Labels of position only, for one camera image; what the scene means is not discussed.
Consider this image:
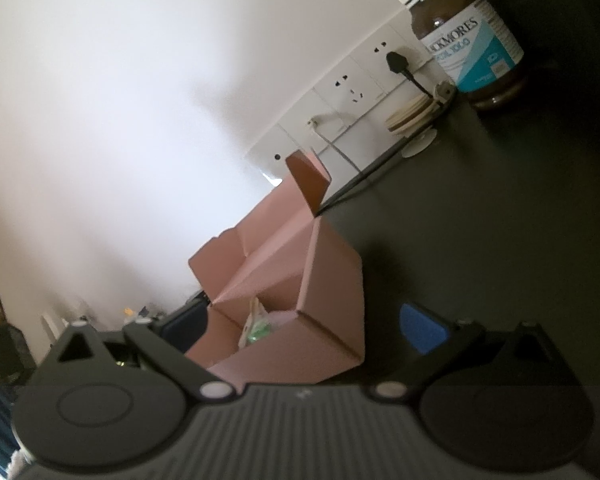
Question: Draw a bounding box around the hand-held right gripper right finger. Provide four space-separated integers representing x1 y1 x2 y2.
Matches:
367 302 563 403

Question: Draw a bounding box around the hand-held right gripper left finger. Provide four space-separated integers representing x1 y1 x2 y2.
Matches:
42 295 233 403

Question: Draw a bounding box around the green toy keychain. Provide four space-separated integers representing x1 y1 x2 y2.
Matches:
245 322 273 346

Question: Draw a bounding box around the pink cardboard box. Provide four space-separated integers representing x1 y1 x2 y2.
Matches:
187 150 366 386

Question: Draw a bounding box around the black desktop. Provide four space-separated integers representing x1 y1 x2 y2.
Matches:
310 0 600 461

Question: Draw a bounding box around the clear packet with white pad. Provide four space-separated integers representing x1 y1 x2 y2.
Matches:
237 297 271 348

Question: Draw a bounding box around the black bag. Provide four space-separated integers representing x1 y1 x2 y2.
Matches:
0 287 36 386

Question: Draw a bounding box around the black power plug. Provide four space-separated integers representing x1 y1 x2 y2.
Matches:
386 51 413 78

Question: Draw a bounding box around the brown supplement bottle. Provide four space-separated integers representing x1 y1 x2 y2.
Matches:
394 0 527 113

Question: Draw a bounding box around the black storage box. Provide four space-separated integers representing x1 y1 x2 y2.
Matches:
452 0 600 91

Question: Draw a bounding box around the black power cable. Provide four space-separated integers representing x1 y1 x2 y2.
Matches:
320 137 411 211

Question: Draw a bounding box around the white USB cable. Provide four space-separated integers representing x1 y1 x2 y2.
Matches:
306 116 363 176

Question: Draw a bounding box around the white wall socket panel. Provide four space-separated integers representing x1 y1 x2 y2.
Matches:
245 12 446 186

